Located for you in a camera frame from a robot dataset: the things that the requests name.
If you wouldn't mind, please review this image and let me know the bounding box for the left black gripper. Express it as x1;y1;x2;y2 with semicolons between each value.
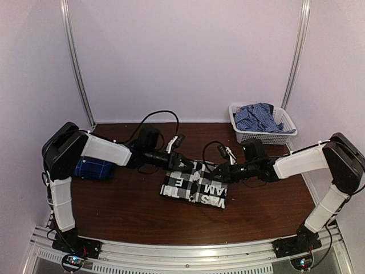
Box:
145;148;194;171

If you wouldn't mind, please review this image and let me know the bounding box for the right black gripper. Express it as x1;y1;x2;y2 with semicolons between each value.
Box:
207;160;258;184

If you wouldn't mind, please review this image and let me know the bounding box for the black white checked shirt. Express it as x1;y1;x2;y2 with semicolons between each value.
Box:
160;160;228;209

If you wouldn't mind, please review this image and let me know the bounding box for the white plastic laundry basket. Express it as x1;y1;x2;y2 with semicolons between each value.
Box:
228;104;298;145

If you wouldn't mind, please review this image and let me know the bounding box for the blue plaid shirt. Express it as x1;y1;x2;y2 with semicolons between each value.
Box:
74;156;115;180

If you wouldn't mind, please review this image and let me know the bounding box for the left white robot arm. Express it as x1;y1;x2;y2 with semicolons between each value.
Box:
42;122;193;253

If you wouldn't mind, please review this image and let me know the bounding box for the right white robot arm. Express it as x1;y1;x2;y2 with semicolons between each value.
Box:
212;132;364;252

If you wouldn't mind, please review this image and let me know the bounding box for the light blue checked shirt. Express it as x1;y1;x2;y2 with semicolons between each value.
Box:
234;103;296;134

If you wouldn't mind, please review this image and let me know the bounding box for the right circuit board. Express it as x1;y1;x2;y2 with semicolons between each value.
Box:
290;256;313;271

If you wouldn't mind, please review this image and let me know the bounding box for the circuit board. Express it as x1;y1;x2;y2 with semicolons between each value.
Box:
61;255;85;272
290;256;313;271

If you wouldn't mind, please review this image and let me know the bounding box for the left circuit board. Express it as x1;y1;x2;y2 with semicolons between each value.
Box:
61;255;85;272

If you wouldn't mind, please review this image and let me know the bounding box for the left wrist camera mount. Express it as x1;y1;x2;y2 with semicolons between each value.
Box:
165;134;185;154

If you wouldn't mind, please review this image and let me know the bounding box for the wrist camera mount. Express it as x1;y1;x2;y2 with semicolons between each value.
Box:
217;145;237;165
165;134;185;154

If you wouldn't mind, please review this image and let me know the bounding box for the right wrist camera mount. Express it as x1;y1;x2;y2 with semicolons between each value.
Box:
217;145;237;165

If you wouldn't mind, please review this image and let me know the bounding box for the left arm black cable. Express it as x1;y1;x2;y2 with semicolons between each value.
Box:
125;110;180;143

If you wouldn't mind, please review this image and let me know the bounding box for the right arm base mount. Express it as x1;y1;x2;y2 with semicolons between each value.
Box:
272;236;322;259

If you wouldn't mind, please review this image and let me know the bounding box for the aluminium front rail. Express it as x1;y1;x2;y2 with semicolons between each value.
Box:
20;225;354;273

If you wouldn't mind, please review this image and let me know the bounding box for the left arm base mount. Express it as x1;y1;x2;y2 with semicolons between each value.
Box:
52;237;102;259

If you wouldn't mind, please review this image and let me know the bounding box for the right aluminium frame post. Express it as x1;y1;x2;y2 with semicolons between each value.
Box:
281;0;311;110

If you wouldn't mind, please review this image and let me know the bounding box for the aluminium frame post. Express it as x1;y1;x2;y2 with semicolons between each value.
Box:
60;0;96;128
281;0;311;110

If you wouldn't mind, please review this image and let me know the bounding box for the left aluminium frame post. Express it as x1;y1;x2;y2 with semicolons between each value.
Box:
60;0;96;128

